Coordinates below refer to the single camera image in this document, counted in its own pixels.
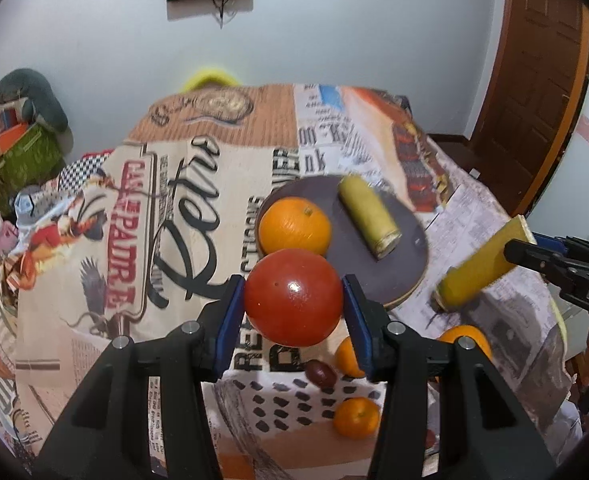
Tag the green box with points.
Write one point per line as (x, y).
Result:
(24, 155)

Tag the grey plush toy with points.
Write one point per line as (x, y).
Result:
(29, 97)

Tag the dark red grape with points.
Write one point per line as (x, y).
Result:
(320, 374)

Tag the orange box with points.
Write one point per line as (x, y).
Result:
(9, 135)

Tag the small tangerine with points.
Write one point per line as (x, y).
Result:
(347, 357)
(357, 417)

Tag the large orange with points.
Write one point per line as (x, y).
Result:
(449, 337)
(294, 225)

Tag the dark brown round plate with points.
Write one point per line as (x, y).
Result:
(404, 265)

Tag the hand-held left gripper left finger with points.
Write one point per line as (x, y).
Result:
(232, 320)

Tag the yellow cloth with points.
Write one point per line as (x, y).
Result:
(558, 317)

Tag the printed retro tablecloth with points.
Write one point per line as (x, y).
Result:
(124, 260)

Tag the red tomato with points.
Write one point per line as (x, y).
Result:
(294, 295)

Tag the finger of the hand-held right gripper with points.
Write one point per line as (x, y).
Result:
(549, 241)
(534, 255)

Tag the pale blue soft toy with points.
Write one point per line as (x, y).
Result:
(29, 207)

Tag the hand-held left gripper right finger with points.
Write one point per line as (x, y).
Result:
(355, 320)

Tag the brown wooden door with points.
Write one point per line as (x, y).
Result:
(529, 85)

